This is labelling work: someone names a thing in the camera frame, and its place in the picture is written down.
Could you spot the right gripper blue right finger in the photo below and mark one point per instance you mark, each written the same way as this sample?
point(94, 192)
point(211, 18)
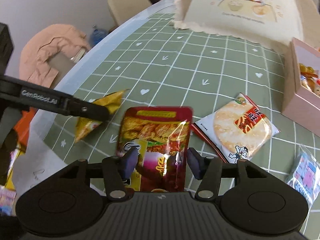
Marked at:
point(208, 171)

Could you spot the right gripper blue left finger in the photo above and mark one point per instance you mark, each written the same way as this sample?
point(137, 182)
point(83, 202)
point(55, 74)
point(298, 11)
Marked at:
point(117, 170)

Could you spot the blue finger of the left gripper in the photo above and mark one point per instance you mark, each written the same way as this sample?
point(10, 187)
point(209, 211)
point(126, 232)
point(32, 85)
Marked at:
point(84, 109)

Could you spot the yellow snack packet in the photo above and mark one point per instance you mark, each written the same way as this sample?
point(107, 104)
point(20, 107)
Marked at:
point(85, 126)

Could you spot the rice cracker packet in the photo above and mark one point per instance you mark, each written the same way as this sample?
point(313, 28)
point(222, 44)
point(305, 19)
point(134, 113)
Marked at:
point(237, 130)

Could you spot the dark red jerky packet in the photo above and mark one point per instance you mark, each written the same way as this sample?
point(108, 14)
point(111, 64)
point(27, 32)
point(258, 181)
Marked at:
point(161, 135)

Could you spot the blue candy clear packet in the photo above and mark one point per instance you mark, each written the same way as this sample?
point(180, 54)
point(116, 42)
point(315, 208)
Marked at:
point(304, 175)

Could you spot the orange steamed bun snack packet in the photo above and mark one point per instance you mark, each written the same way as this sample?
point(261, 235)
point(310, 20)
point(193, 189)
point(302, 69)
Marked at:
point(310, 83)

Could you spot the chestnut snack packet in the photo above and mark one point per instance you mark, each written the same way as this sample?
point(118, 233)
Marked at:
point(308, 72)

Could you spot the pink jacket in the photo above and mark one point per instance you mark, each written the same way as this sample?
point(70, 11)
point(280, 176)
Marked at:
point(54, 39)

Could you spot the white paper sheet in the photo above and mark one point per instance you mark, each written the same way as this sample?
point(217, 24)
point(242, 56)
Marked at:
point(41, 161)

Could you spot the blue water bottle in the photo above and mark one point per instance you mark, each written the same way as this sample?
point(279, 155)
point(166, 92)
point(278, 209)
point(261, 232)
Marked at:
point(97, 35)

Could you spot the green checked tablecloth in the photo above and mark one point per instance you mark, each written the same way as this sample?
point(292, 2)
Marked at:
point(158, 65)

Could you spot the pink open gift box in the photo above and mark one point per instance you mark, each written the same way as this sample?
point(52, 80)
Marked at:
point(299, 103)

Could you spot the beige chair left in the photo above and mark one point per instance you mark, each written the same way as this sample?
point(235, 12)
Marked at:
point(123, 10)

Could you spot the cream mesh food cover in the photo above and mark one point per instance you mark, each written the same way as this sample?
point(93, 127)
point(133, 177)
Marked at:
point(271, 23)

